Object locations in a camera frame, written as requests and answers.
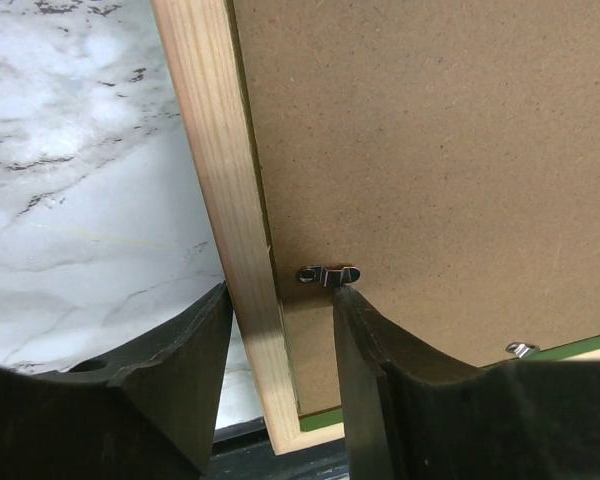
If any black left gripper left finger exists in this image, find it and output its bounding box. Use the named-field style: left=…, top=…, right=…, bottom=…
left=0, top=284, right=233, bottom=479

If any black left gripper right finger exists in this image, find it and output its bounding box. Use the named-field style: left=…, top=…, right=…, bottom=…
left=333, top=287, right=600, bottom=479

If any brown backing board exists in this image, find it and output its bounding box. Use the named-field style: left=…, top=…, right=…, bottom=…
left=227, top=0, right=600, bottom=416

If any light wooden picture frame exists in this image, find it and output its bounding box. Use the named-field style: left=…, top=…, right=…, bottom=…
left=149, top=0, right=600, bottom=456

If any metal frame retaining clip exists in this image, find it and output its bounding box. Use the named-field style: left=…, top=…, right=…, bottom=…
left=297, top=265, right=361, bottom=288

